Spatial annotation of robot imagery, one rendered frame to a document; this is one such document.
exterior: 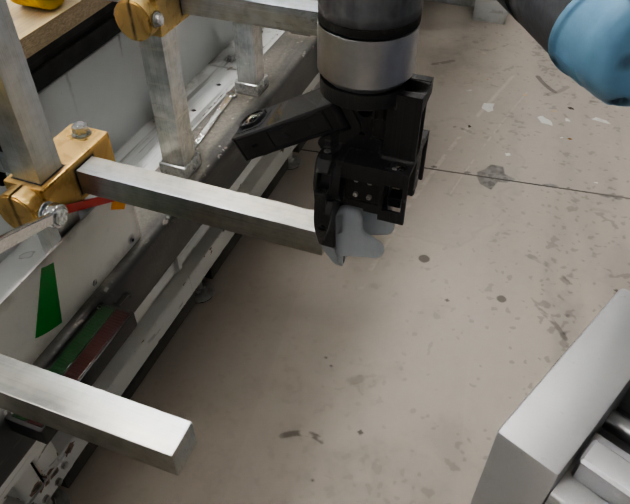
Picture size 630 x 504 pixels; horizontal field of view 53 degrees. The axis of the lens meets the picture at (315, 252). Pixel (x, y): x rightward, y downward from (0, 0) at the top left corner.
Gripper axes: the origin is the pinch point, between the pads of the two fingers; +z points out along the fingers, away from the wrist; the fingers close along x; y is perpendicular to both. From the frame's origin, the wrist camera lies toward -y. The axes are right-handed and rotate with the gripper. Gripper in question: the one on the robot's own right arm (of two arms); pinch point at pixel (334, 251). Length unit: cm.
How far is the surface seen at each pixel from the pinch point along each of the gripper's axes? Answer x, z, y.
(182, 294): 41, 68, -51
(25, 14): 22, -7, -53
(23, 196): -7.6, -4.2, -30.3
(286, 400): 31, 83, -21
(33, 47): 17, -6, -48
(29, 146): -5.4, -8.9, -29.6
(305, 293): 64, 83, -29
